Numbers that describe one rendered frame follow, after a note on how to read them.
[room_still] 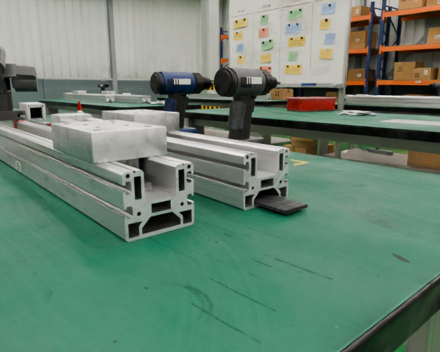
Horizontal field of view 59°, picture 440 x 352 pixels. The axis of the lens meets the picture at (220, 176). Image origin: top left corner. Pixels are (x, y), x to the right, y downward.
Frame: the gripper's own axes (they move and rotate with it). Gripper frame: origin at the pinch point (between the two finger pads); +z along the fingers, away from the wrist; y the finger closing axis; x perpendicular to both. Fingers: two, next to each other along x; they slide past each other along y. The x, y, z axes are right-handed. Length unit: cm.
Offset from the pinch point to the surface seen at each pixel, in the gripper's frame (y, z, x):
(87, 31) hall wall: 481, -172, 1102
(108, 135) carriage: -4, -10, -78
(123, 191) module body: -5, -4, -85
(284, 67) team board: 281, -32, 138
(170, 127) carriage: 21, -7, -54
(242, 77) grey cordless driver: 32, -18, -66
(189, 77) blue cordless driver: 38, -18, -38
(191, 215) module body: 4, 1, -85
